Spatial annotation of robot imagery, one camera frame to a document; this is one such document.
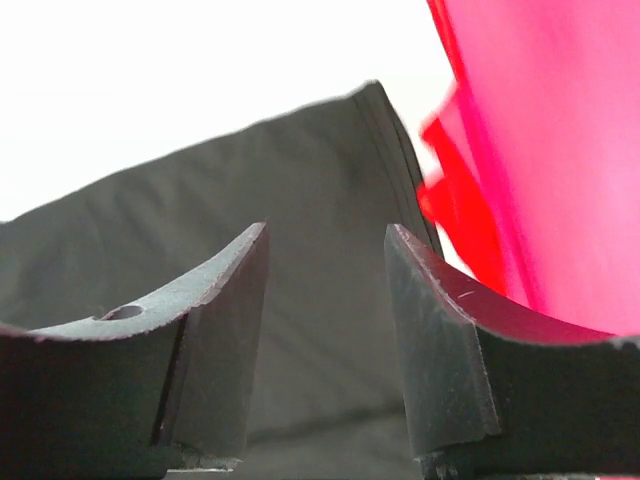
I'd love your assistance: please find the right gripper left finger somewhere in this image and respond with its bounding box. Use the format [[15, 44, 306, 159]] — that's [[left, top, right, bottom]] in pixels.
[[1, 223, 269, 475]]

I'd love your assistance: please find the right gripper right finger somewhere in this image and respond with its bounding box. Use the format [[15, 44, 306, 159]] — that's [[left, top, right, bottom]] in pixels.
[[384, 224, 639, 475]]

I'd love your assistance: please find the black t shirt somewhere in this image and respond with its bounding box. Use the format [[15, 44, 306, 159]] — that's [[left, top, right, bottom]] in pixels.
[[1, 82, 439, 479]]

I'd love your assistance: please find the red folded t shirt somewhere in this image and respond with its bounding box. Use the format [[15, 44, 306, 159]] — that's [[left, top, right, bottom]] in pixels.
[[417, 1, 531, 306]]

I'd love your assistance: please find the pink folded t shirt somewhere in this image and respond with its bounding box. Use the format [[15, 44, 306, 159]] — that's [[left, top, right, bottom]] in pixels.
[[446, 1, 639, 335]]

